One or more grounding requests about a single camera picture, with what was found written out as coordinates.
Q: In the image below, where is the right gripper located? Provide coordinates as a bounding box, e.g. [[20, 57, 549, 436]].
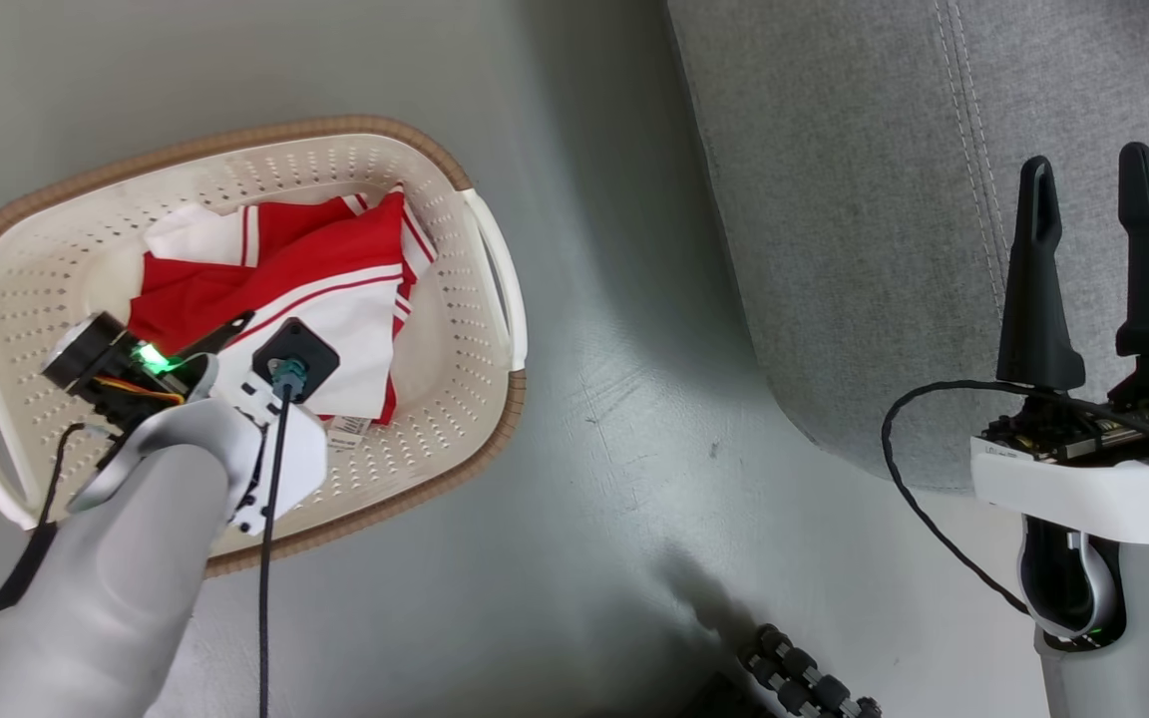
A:
[[970, 142, 1149, 545]]

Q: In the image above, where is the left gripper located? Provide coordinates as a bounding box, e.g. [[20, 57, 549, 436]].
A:
[[41, 310, 256, 436]]

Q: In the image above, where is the red white striped garment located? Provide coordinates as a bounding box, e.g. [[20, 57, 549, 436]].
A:
[[126, 183, 439, 452]]

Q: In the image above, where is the cream perforated laundry basket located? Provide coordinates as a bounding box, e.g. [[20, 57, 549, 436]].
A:
[[0, 114, 529, 580]]

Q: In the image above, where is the grey fabric sofa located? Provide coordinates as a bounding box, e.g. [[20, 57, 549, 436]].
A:
[[664, 0, 1149, 496]]

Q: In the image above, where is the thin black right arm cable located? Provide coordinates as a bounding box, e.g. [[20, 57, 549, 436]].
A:
[[880, 378, 1149, 615]]

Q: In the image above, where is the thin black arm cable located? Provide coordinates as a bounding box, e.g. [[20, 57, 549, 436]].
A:
[[0, 423, 89, 661], [880, 378, 1149, 615]]

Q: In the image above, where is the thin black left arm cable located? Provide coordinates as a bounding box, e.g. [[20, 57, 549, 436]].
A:
[[0, 423, 89, 661]]

